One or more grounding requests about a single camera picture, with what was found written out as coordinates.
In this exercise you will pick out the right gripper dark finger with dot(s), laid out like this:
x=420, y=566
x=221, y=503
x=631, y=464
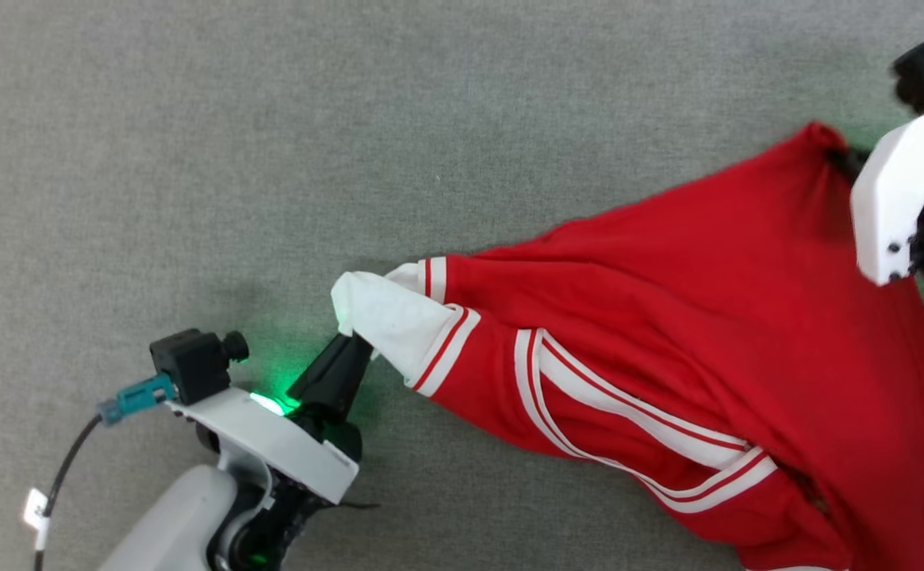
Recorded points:
x=849, y=161

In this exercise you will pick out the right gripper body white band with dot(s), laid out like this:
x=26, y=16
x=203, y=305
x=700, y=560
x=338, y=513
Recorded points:
x=890, y=198

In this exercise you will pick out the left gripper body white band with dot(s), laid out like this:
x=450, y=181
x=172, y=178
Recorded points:
x=271, y=436

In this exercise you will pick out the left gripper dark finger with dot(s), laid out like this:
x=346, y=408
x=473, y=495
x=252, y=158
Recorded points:
x=319, y=373
x=348, y=381

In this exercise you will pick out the red and white garment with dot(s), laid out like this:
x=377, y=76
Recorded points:
x=707, y=317

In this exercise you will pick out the grey fabric sofa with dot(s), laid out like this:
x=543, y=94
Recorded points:
x=192, y=159

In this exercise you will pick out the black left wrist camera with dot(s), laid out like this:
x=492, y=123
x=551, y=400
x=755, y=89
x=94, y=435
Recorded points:
x=192, y=365

